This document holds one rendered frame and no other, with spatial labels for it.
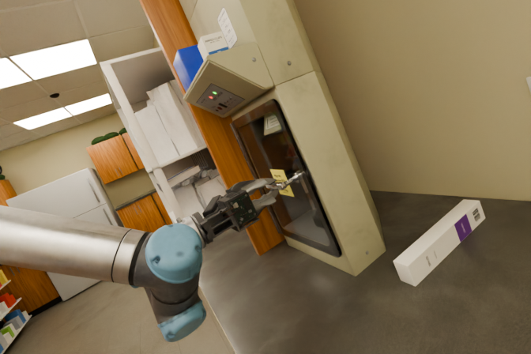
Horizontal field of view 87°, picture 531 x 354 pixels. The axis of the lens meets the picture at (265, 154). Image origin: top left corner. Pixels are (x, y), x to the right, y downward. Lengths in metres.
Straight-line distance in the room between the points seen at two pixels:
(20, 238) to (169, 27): 0.71
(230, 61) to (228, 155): 0.42
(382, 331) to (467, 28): 0.66
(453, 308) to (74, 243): 0.60
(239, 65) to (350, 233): 0.45
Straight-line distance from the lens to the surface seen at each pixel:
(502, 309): 0.61
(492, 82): 0.83
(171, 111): 1.83
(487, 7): 0.81
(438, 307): 0.62
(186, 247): 0.41
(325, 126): 0.65
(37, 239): 0.49
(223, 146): 0.92
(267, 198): 0.67
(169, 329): 0.54
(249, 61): 0.60
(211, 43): 0.66
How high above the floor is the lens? 1.35
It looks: 7 degrees down
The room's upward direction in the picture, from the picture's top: 24 degrees counter-clockwise
